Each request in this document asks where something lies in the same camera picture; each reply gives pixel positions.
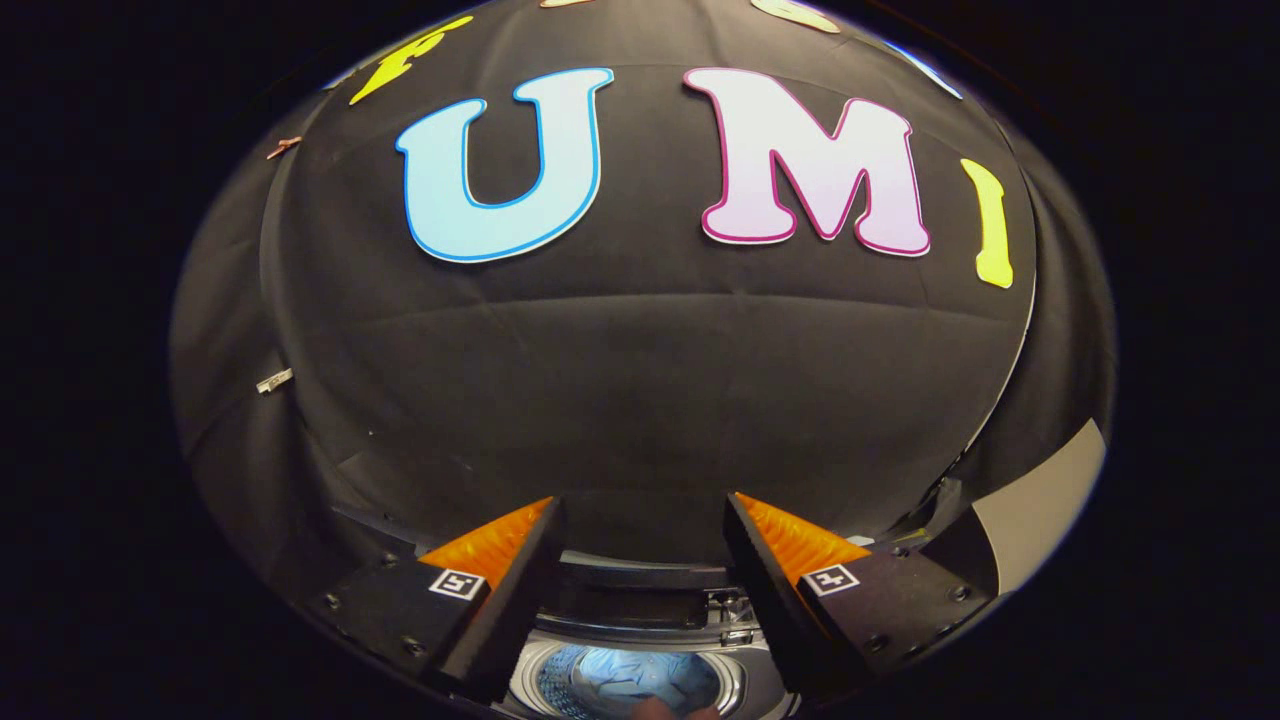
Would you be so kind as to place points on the copper clip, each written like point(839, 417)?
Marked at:
point(283, 147)

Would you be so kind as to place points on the silver clip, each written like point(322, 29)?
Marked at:
point(273, 381)

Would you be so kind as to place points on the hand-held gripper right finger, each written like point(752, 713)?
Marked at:
point(775, 605)

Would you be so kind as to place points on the light blue shirt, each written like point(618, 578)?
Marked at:
point(620, 675)

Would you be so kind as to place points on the black backdrop cloth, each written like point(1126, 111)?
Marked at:
point(640, 400)

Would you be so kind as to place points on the dark grey washing machine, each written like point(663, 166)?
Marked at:
point(640, 610)

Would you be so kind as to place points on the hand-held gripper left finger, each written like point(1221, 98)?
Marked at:
point(505, 620)

